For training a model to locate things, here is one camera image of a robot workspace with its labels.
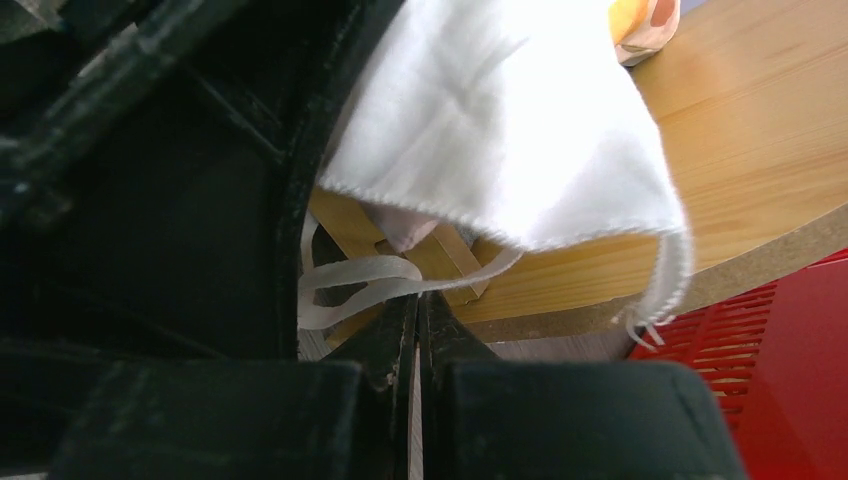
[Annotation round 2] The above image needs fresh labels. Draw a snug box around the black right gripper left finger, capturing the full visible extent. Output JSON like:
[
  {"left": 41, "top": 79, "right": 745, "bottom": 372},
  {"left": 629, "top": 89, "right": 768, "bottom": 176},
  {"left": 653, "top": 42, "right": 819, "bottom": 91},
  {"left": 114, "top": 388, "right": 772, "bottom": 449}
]
[{"left": 48, "top": 295, "right": 418, "bottom": 479}]

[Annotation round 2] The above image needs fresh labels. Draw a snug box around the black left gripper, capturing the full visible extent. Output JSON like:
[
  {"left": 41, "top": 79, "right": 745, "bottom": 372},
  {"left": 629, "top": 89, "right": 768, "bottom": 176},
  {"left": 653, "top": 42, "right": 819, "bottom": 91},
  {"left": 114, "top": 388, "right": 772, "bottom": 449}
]
[{"left": 1, "top": 1, "right": 400, "bottom": 475}]

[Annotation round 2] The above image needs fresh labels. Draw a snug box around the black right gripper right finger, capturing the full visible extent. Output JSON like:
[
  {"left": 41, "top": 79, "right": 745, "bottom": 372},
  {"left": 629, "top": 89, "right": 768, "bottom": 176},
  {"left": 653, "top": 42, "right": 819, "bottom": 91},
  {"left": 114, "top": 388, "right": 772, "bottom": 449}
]
[{"left": 417, "top": 293, "right": 747, "bottom": 479}]

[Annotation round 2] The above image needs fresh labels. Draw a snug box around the large floral cushion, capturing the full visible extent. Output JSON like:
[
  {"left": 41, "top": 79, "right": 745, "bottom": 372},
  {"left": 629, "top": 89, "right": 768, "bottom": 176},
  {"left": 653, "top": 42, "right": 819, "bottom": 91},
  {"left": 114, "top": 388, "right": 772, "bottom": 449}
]
[{"left": 297, "top": 1, "right": 693, "bottom": 334}]

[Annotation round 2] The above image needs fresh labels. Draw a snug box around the wooden pet bed frame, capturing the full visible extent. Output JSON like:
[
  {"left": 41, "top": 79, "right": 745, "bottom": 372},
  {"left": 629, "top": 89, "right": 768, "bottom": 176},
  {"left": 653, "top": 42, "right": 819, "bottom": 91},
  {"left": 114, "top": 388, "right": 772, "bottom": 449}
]
[{"left": 308, "top": 1, "right": 847, "bottom": 342}]

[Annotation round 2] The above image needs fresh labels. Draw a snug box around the red plastic basket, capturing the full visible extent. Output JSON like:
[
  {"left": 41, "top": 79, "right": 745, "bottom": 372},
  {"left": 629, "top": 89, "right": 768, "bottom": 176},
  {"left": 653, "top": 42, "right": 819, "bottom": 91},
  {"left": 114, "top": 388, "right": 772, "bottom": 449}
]
[{"left": 629, "top": 250, "right": 847, "bottom": 479}]

